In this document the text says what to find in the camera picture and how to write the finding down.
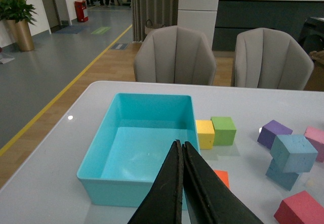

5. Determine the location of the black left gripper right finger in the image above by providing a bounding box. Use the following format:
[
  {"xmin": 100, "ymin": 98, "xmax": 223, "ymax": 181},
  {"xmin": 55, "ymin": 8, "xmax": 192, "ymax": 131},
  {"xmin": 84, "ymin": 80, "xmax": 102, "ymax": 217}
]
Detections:
[{"xmin": 182, "ymin": 142, "xmax": 262, "ymax": 223}]

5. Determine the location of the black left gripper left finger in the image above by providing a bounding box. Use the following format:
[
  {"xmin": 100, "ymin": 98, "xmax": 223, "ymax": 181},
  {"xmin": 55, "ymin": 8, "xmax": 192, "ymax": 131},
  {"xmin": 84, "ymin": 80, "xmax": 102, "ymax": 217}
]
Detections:
[{"xmin": 129, "ymin": 140, "xmax": 183, "ymax": 223}]

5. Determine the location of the light blue foam cube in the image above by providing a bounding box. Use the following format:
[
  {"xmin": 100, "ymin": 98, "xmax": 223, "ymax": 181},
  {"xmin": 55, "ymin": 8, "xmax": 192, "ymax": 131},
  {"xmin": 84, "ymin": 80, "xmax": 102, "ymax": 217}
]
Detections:
[
  {"xmin": 265, "ymin": 159, "xmax": 300, "ymax": 191},
  {"xmin": 270, "ymin": 135, "xmax": 318, "ymax": 173}
]

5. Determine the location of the orange foam cube left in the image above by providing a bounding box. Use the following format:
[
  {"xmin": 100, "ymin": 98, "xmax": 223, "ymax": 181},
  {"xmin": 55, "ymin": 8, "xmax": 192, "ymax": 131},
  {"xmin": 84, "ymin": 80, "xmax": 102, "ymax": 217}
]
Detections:
[{"xmin": 214, "ymin": 169, "xmax": 230, "ymax": 189}]

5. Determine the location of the yellow foam cube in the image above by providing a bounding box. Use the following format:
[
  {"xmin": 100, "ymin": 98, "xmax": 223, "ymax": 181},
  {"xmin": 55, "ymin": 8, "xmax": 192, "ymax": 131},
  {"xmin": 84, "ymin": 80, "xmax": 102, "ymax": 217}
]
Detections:
[{"xmin": 196, "ymin": 120, "xmax": 215, "ymax": 150}]

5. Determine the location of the green foam cube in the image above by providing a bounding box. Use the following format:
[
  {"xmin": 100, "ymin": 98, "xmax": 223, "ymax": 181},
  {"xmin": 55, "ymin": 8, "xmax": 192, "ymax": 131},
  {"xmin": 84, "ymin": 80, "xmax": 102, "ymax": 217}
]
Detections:
[{"xmin": 211, "ymin": 116, "xmax": 236, "ymax": 146}]

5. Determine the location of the teal plastic bin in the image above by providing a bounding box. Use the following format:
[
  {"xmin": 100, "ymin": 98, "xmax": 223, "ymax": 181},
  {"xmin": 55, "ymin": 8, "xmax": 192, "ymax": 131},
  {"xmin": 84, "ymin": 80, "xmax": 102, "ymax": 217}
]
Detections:
[{"xmin": 77, "ymin": 93, "xmax": 199, "ymax": 207}]

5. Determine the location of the purple foam cube rear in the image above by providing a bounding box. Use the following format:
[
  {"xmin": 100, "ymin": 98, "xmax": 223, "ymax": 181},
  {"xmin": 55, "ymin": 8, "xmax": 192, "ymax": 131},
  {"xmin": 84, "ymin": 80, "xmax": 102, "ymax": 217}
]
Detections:
[{"xmin": 257, "ymin": 120, "xmax": 293, "ymax": 150}]

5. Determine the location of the red foam cube front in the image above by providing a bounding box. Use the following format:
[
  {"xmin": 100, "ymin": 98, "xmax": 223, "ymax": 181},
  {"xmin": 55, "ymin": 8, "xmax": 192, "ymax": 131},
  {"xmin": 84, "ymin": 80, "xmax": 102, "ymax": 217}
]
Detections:
[{"xmin": 274, "ymin": 191, "xmax": 323, "ymax": 224}]

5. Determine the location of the pink foam cube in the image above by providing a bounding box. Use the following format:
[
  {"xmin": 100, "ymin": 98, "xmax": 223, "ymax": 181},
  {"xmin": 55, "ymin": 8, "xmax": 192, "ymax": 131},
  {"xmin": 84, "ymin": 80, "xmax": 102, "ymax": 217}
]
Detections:
[{"xmin": 304, "ymin": 126, "xmax": 324, "ymax": 163}]

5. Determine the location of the grey upholstered chair left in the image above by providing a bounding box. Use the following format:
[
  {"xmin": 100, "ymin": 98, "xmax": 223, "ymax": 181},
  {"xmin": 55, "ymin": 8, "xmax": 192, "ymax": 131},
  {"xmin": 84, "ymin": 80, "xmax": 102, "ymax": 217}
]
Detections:
[{"xmin": 134, "ymin": 26, "xmax": 217, "ymax": 85}]

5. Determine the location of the grey upholstered chair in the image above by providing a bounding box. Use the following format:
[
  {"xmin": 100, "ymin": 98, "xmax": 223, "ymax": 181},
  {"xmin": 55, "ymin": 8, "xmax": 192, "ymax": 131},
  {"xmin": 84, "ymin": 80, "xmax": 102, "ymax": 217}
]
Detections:
[
  {"xmin": 231, "ymin": 28, "xmax": 314, "ymax": 91},
  {"xmin": 134, "ymin": 26, "xmax": 217, "ymax": 85}
]

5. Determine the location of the grey upholstered chair right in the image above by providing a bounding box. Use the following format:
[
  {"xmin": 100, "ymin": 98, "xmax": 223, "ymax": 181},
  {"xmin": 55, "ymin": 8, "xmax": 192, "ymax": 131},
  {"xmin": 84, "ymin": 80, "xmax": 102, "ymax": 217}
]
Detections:
[{"xmin": 231, "ymin": 28, "xmax": 314, "ymax": 91}]

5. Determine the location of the woven storage basket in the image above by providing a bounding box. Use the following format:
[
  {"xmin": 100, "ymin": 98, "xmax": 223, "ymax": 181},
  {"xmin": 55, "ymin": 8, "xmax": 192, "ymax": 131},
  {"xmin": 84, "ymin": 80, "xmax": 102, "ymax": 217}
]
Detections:
[{"xmin": 144, "ymin": 19, "xmax": 166, "ymax": 35}]

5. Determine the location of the black appliance box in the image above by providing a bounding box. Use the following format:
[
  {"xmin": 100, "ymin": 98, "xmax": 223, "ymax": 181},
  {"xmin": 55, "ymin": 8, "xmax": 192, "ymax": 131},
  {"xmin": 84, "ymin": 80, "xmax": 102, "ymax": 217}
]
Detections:
[{"xmin": 298, "ymin": 17, "xmax": 323, "ymax": 54}]

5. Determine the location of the white drawer cabinet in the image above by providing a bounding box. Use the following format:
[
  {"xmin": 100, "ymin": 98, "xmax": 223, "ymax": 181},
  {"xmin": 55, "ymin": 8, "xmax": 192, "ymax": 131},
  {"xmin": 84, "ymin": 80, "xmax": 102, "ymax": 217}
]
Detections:
[{"xmin": 177, "ymin": 0, "xmax": 219, "ymax": 46}]

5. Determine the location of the dark grey counter cabinet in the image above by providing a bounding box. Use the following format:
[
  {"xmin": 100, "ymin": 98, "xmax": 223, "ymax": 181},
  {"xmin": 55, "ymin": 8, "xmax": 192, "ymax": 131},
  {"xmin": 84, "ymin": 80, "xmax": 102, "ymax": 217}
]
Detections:
[{"xmin": 212, "ymin": 0, "xmax": 323, "ymax": 51}]

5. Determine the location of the gold planter pot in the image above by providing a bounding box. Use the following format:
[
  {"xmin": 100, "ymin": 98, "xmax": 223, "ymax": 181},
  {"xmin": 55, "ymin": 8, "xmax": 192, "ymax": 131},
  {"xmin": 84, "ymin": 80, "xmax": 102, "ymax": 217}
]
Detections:
[{"xmin": 7, "ymin": 20, "xmax": 34, "ymax": 52}]

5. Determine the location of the potted green plant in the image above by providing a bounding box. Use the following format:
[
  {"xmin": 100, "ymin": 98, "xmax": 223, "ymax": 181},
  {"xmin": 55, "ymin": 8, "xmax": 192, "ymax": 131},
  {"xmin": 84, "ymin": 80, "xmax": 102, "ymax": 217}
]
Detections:
[{"xmin": 1, "ymin": 0, "xmax": 37, "ymax": 25}]

